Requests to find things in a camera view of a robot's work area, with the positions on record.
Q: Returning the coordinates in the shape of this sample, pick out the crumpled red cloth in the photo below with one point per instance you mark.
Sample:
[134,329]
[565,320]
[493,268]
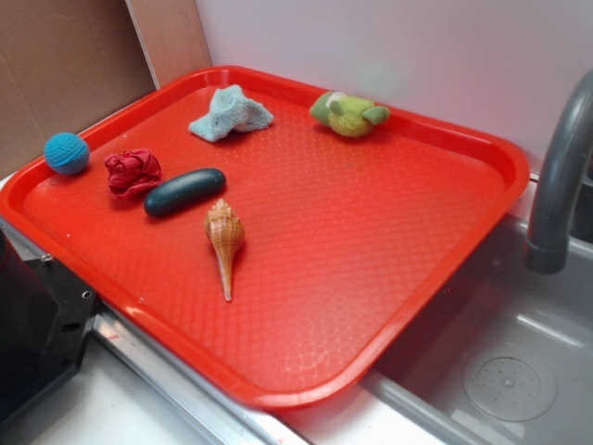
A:
[131,173]

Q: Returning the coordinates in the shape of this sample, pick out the light blue towel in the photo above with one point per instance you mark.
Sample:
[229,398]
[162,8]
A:
[230,110]

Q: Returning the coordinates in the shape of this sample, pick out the green plush toy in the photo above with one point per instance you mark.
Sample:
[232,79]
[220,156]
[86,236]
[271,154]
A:
[348,115]

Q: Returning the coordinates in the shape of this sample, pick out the orange spiral seashell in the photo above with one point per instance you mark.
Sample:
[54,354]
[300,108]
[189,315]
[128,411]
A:
[226,234]

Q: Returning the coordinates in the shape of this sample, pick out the brown cardboard panel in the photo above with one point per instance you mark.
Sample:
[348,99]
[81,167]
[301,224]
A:
[66,65]

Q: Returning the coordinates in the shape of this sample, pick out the blue dimpled ball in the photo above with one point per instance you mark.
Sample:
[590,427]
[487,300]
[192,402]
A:
[66,153]

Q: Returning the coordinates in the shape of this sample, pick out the grey sink basin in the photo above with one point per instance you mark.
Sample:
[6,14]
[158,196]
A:
[501,355]

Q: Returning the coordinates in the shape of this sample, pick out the grey faucet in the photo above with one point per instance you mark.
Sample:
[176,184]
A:
[562,207]

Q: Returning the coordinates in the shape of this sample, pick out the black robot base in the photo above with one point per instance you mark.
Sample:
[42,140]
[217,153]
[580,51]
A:
[47,313]

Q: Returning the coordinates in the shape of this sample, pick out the dark green oblong toy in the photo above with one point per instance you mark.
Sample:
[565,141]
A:
[182,190]

